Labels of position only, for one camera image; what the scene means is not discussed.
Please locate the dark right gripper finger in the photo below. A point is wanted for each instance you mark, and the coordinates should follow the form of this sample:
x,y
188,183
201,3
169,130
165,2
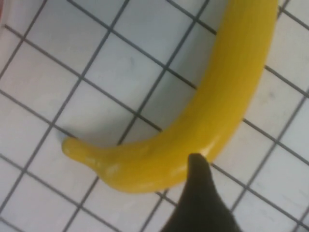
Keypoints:
x,y
200,205

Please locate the yellow banana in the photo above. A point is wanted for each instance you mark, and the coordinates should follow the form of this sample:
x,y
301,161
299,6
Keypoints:
x,y
217,120

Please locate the white grid tablecloth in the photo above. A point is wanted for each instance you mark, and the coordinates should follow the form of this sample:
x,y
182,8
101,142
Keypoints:
x,y
72,60

